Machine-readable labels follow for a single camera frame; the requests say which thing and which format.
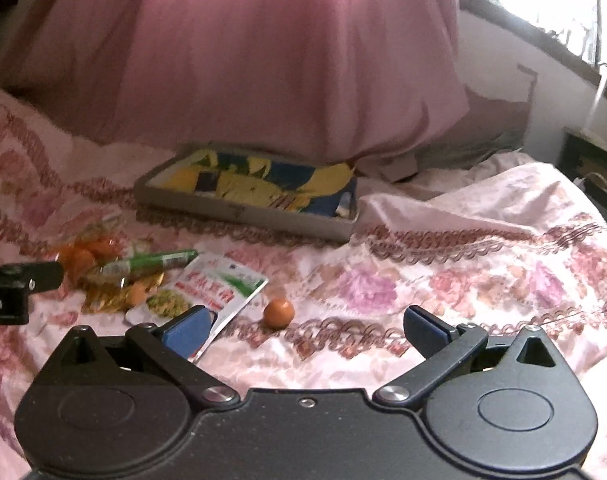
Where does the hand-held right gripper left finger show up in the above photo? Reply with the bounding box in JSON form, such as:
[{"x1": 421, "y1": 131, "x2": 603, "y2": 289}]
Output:
[{"x1": 48, "y1": 305, "x2": 239, "y2": 408}]

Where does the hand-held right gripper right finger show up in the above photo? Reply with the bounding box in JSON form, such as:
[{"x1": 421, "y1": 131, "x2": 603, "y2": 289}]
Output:
[{"x1": 372, "y1": 304, "x2": 573, "y2": 407}]

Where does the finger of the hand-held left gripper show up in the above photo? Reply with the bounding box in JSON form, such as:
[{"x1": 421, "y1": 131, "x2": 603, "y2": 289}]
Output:
[{"x1": 0, "y1": 261, "x2": 64, "y2": 292}]

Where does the orange candy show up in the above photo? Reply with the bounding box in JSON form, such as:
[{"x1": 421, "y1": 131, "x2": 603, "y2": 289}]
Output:
[
  {"x1": 91, "y1": 237, "x2": 119, "y2": 261},
  {"x1": 66, "y1": 247, "x2": 97, "y2": 283},
  {"x1": 124, "y1": 282, "x2": 149, "y2": 308}
]

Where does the white snack packet green label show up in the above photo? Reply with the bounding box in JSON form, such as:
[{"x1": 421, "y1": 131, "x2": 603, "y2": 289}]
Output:
[{"x1": 126, "y1": 251, "x2": 269, "y2": 363}]

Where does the gold foil snack packet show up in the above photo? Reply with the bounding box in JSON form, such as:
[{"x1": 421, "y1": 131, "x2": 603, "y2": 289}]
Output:
[{"x1": 81, "y1": 280, "x2": 129, "y2": 314}]

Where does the green stick snack packet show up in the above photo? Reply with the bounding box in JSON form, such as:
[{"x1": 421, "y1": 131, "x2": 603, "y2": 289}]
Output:
[{"x1": 101, "y1": 249, "x2": 199, "y2": 281}]

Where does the grey box with colourful lining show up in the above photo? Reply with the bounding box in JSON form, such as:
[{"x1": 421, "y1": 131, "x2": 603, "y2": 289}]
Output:
[{"x1": 134, "y1": 144, "x2": 361, "y2": 246}]

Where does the floral bedsheet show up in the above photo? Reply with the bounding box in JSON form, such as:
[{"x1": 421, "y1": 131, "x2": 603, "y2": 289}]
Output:
[{"x1": 0, "y1": 85, "x2": 607, "y2": 480}]

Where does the dusty pink cloth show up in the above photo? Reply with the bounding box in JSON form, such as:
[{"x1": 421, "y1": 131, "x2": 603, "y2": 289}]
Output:
[{"x1": 361, "y1": 150, "x2": 420, "y2": 182}]

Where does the grey-green cloth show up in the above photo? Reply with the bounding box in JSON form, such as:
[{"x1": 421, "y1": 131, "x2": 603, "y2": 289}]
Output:
[{"x1": 433, "y1": 122, "x2": 528, "y2": 170}]

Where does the dark wooden nightstand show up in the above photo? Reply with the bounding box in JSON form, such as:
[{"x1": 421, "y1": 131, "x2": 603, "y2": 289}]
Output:
[{"x1": 556, "y1": 127, "x2": 607, "y2": 235}]

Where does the large pink pillow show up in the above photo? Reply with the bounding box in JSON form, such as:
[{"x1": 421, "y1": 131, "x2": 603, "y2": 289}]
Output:
[{"x1": 0, "y1": 0, "x2": 471, "y2": 162}]

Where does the white desk lamp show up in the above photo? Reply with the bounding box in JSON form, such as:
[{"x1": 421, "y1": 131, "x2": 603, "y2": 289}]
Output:
[{"x1": 587, "y1": 60, "x2": 607, "y2": 127}]

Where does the white cable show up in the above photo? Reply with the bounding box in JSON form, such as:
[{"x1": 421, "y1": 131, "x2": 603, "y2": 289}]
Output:
[{"x1": 573, "y1": 172, "x2": 607, "y2": 197}]

